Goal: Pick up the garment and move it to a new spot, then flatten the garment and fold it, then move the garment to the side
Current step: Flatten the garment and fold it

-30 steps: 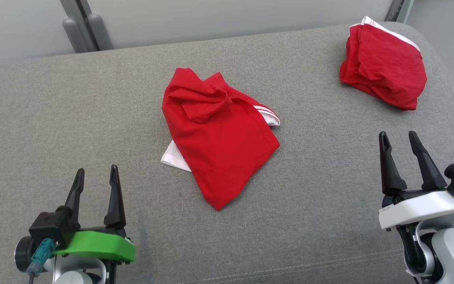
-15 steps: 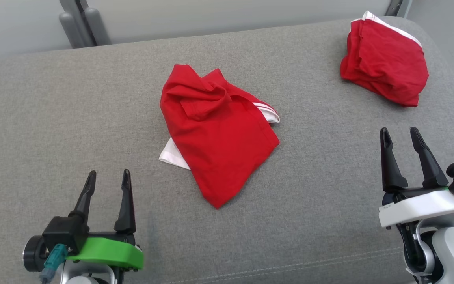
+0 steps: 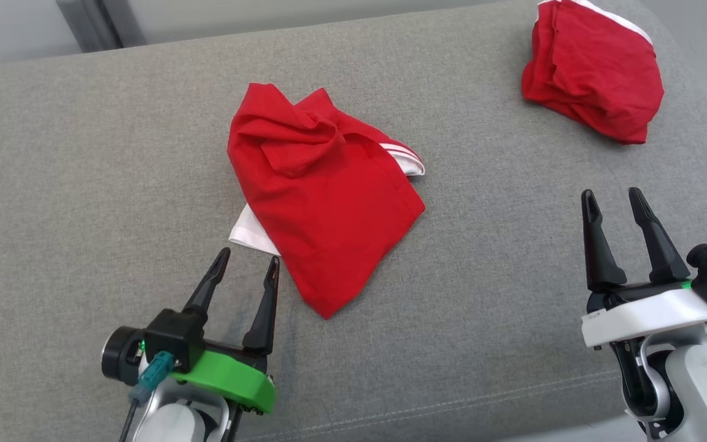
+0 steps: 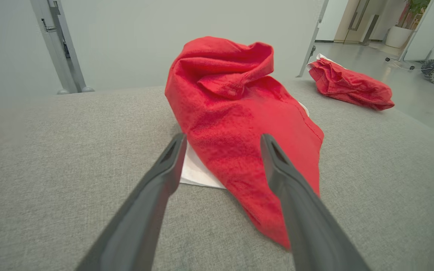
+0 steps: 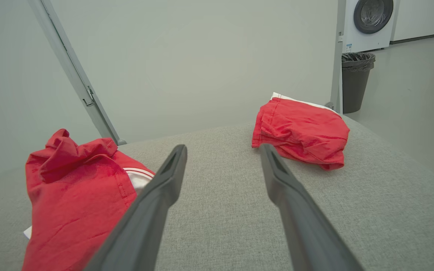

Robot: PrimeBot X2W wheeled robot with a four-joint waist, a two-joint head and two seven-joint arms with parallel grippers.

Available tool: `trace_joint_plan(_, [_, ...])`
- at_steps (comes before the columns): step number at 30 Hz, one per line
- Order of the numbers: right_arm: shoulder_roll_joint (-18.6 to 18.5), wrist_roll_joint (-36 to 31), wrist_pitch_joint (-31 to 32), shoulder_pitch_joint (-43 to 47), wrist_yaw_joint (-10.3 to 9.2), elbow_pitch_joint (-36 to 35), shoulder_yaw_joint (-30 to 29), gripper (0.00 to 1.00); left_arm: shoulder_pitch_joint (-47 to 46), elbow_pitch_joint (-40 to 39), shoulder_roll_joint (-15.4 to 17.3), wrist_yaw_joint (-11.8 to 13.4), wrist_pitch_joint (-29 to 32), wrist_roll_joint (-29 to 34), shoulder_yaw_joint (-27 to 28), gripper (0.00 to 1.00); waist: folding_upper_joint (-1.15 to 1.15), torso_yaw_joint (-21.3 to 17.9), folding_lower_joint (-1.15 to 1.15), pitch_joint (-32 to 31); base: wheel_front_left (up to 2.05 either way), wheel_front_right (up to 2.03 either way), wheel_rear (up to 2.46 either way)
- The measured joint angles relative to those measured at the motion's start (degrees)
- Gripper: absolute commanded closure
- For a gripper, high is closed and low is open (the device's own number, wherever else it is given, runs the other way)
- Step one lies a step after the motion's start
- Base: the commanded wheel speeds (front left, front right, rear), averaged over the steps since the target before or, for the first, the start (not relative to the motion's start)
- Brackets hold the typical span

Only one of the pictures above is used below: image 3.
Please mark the red jersey shirt white sleeves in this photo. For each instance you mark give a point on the red jersey shirt white sleeves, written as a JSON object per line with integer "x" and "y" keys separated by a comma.
{"x": 323, "y": 215}

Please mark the grey fabric sofa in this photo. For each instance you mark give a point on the grey fabric sofa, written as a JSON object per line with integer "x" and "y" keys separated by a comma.
{"x": 83, "y": 215}

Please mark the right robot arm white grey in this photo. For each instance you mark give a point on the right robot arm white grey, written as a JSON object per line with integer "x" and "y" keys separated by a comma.
{"x": 697, "y": 393}

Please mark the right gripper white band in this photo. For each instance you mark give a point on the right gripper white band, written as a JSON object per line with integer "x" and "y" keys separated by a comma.
{"x": 648, "y": 316}

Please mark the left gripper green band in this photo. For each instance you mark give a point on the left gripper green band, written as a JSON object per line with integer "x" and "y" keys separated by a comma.
{"x": 231, "y": 377}

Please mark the grey metal stand post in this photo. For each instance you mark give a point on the grey metal stand post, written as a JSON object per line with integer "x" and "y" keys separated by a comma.
{"x": 99, "y": 24}

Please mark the red shorts white stripe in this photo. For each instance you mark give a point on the red shorts white stripe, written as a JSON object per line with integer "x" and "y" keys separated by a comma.
{"x": 599, "y": 73}

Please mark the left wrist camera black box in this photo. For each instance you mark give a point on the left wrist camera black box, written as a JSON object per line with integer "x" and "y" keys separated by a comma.
{"x": 172, "y": 337}

